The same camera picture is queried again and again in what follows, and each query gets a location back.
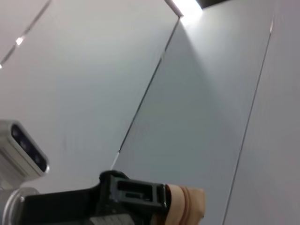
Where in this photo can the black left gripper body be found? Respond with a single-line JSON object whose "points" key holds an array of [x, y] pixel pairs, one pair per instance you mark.
{"points": [[65, 208]]}

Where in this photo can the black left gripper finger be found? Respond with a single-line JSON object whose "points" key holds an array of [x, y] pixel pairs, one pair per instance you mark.
{"points": [[112, 185]]}

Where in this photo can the khaki fabric food bag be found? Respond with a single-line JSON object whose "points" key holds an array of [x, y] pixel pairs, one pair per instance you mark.
{"points": [[185, 204]]}

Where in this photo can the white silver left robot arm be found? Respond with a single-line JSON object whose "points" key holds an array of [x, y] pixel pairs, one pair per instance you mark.
{"points": [[21, 206]]}

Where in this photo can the bright ceiling light strip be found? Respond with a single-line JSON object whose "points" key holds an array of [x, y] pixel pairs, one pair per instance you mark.
{"points": [[187, 7]]}

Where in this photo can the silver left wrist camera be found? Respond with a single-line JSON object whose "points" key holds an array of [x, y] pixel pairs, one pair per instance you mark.
{"points": [[14, 150]]}

